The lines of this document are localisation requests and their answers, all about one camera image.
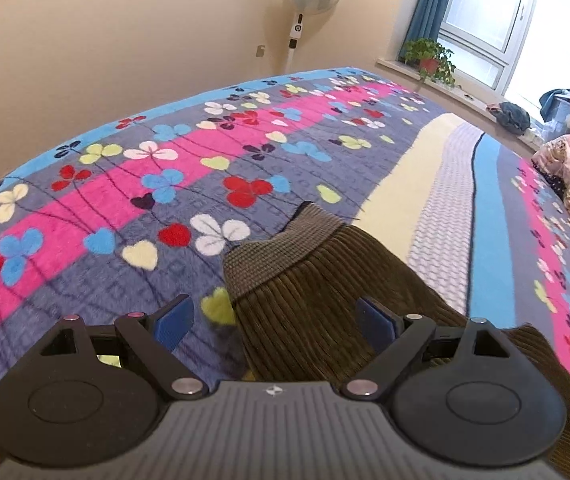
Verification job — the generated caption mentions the dark blue cloth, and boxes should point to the dark blue cloth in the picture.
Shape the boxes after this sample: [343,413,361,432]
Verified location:
[494,101,532,135]

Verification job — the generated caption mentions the blue curtain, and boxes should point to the blue curtain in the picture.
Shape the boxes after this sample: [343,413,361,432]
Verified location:
[407,0,462,52]

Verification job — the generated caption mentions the potted green plant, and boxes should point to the potted green plant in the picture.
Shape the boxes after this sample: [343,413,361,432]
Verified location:
[402,37,458,87]

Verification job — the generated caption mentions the brown corduroy pants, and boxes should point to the brown corduroy pants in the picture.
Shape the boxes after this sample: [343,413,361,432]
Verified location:
[221,201,570,480]

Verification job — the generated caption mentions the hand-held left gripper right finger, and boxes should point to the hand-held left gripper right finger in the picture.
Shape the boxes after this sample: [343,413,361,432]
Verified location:
[340,297,514,401]

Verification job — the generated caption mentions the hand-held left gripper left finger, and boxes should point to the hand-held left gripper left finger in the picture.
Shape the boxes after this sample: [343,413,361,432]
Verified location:
[40,295,211,401]

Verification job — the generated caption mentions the floral fleece blanket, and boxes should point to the floral fleece blanket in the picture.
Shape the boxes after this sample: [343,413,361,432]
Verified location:
[0,65,570,432]

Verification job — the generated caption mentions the white framed window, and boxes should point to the white framed window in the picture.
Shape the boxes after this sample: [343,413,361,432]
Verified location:
[437,0,570,107]

